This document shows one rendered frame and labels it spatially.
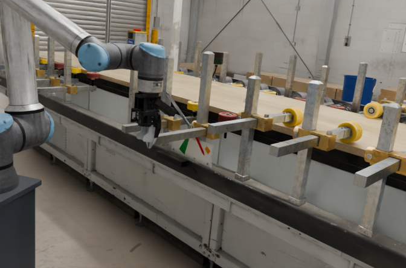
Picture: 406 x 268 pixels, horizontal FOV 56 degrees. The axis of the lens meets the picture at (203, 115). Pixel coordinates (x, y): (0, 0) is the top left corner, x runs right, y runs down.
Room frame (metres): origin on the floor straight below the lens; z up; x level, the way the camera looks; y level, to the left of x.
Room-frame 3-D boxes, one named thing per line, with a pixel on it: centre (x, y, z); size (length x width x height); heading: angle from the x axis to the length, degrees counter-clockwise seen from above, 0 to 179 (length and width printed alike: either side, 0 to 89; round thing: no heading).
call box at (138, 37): (1.96, 0.37, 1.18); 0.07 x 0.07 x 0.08; 46
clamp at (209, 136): (1.59, -0.02, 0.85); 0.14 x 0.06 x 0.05; 46
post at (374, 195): (1.09, -0.54, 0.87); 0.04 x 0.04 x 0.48; 46
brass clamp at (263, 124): (1.42, -0.20, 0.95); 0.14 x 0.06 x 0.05; 46
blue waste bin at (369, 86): (6.76, -2.69, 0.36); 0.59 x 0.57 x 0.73; 136
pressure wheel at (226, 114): (1.66, -0.11, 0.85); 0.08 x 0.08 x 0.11
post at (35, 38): (2.82, 1.26, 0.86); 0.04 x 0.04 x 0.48; 46
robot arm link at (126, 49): (1.37, 0.31, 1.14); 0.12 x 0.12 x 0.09; 71
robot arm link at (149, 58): (1.35, 0.20, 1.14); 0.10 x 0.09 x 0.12; 71
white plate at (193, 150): (1.61, 0.04, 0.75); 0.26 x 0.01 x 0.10; 46
